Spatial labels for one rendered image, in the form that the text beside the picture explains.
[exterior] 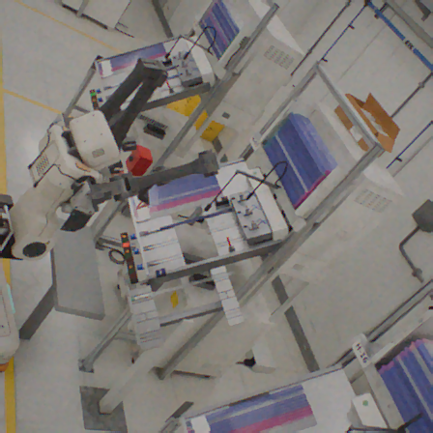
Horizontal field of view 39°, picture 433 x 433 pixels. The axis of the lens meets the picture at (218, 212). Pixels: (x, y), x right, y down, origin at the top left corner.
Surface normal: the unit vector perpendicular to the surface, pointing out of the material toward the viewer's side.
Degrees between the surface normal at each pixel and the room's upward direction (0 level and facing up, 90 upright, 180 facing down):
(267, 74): 90
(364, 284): 90
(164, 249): 43
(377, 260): 90
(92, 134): 47
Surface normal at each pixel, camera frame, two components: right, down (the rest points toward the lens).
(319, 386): -0.13, -0.68
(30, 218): -0.64, -0.25
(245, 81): 0.26, 0.68
